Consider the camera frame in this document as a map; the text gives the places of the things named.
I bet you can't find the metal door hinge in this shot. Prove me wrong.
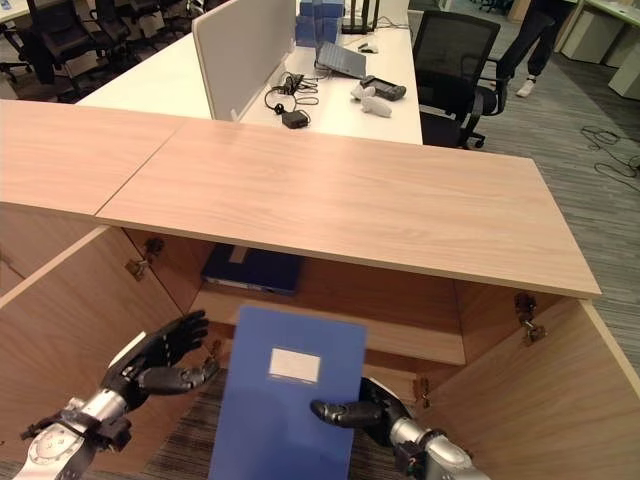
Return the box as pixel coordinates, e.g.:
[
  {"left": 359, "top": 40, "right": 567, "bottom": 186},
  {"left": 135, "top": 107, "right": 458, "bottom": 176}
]
[
  {"left": 513, "top": 291, "right": 547, "bottom": 347},
  {"left": 412, "top": 376, "right": 432, "bottom": 407},
  {"left": 124, "top": 236, "right": 167, "bottom": 282}
]

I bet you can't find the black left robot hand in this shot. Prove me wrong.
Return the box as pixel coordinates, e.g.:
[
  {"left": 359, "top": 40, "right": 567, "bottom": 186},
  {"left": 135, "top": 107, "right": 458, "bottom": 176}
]
[{"left": 102, "top": 309, "right": 221, "bottom": 413}]

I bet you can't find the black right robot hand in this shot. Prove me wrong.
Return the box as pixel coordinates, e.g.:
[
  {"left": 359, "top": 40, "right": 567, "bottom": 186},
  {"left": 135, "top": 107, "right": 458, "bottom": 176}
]
[{"left": 310, "top": 377, "right": 416, "bottom": 447}]

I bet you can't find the blue folder with white label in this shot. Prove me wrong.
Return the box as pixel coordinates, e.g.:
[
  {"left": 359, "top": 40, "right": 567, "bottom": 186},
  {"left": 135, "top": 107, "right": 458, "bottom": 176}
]
[{"left": 208, "top": 304, "right": 369, "bottom": 480}]

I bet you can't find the dark blue binder folder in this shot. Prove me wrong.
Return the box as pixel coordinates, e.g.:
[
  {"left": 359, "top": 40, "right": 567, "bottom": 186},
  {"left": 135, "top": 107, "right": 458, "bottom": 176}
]
[{"left": 200, "top": 246, "right": 304, "bottom": 298}]

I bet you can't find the black cable bundle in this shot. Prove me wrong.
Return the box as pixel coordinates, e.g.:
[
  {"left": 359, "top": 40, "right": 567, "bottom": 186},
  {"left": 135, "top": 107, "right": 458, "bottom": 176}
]
[{"left": 263, "top": 71, "right": 322, "bottom": 117}]

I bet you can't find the white office desk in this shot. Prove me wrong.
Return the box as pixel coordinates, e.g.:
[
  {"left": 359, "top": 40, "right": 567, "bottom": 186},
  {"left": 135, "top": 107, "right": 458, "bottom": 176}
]
[{"left": 74, "top": 0, "right": 426, "bottom": 147}]

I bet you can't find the person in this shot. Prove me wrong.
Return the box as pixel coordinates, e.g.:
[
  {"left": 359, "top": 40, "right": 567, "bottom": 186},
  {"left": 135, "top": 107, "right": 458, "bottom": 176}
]
[{"left": 496, "top": 0, "right": 579, "bottom": 99}]

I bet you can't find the blue boxes stack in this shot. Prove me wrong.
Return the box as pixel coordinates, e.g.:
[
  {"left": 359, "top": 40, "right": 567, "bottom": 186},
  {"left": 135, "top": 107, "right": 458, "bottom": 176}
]
[{"left": 295, "top": 0, "right": 347, "bottom": 48}]

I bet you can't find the grey laptop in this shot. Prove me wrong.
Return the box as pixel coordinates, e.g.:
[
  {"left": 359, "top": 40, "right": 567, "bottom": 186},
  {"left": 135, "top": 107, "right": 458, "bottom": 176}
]
[{"left": 314, "top": 40, "right": 369, "bottom": 80}]

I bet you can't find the black handheld game console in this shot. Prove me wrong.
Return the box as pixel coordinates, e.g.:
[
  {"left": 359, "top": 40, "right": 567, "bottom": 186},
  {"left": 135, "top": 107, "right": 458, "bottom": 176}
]
[{"left": 359, "top": 74, "right": 408, "bottom": 101}]

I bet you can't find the wooden cabinet door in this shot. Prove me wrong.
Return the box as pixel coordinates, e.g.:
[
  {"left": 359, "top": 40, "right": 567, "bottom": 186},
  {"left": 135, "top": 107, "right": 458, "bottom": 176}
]
[
  {"left": 0, "top": 224, "right": 227, "bottom": 480},
  {"left": 413, "top": 296, "right": 640, "bottom": 480}
]

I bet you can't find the white drawer pedestal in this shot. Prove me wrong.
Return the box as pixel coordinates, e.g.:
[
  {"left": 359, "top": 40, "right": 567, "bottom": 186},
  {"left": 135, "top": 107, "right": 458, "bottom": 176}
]
[
  {"left": 606, "top": 29, "right": 640, "bottom": 100},
  {"left": 559, "top": 0, "right": 627, "bottom": 66}
]

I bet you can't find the wooden cabinet shelf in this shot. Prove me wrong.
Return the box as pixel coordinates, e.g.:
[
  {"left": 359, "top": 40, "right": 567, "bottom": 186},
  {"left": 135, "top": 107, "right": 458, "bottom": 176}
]
[{"left": 191, "top": 288, "right": 467, "bottom": 367}]

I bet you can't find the wooden office cabinet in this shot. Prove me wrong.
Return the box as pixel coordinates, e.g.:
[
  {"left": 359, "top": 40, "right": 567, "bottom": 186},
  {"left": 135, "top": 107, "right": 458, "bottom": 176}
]
[{"left": 94, "top": 119, "right": 604, "bottom": 401}]

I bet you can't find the black floor cable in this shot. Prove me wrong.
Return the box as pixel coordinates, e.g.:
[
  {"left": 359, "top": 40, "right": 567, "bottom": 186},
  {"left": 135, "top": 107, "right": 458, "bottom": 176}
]
[{"left": 579, "top": 124, "right": 640, "bottom": 180}]

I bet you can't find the neighbouring wooden cabinet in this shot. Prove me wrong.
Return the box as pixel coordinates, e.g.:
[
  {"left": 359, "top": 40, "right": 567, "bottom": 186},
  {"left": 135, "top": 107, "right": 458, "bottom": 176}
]
[{"left": 0, "top": 99, "right": 189, "bottom": 297}]

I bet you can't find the white desk divider panel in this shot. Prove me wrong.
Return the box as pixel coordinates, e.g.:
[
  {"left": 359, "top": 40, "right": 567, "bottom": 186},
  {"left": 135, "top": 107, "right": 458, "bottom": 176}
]
[{"left": 191, "top": 0, "right": 301, "bottom": 123}]

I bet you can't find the black mesh office chair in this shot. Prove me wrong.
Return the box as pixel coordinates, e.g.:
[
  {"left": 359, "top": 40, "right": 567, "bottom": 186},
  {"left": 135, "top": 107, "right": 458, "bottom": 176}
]
[{"left": 411, "top": 9, "right": 509, "bottom": 151}]

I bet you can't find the black power adapter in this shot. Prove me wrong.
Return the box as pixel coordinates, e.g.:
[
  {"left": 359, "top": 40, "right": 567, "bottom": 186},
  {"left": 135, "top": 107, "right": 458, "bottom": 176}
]
[{"left": 281, "top": 110, "right": 312, "bottom": 131}]

